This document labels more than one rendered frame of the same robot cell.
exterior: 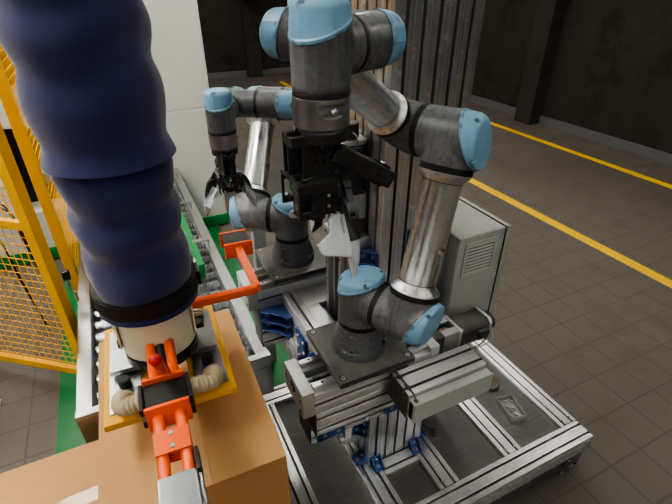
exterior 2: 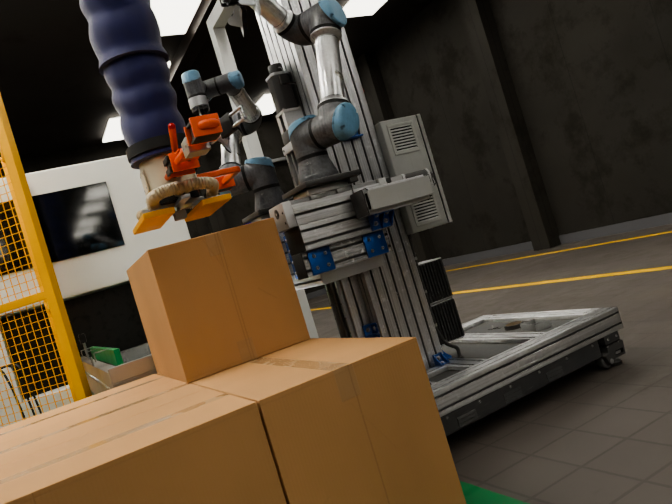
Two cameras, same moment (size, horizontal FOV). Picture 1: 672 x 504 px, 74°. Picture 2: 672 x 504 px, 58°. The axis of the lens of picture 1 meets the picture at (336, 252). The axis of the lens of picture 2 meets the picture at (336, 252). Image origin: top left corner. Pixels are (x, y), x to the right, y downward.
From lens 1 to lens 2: 1.69 m
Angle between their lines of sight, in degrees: 31
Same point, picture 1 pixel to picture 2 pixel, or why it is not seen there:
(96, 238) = (130, 94)
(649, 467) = not seen: outside the picture
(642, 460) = not seen: outside the picture
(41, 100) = (104, 19)
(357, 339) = (311, 162)
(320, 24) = not seen: outside the picture
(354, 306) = (300, 134)
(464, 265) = (393, 143)
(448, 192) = (328, 38)
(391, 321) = (322, 122)
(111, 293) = (140, 130)
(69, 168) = (116, 51)
